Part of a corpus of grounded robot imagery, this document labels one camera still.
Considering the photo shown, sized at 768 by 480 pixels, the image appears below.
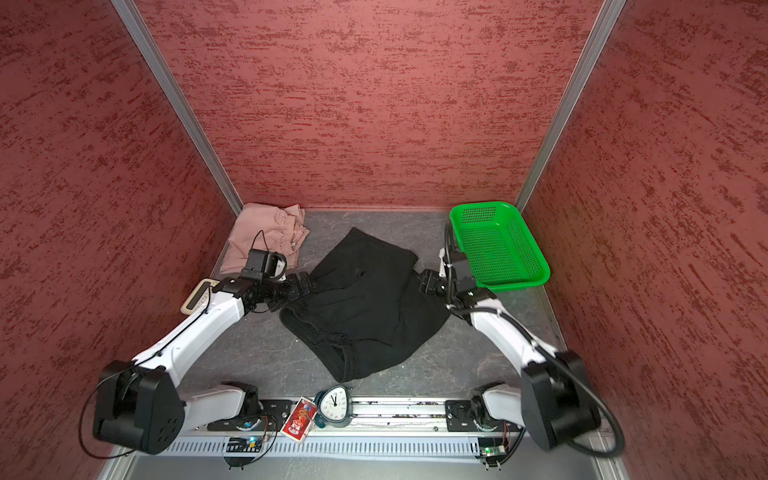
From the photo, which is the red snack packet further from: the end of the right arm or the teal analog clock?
the end of the right arm

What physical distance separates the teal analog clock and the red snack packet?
0.07 feet

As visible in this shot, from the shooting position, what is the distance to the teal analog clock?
723mm

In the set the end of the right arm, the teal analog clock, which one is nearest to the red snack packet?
the teal analog clock

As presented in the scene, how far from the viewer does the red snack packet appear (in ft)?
2.33
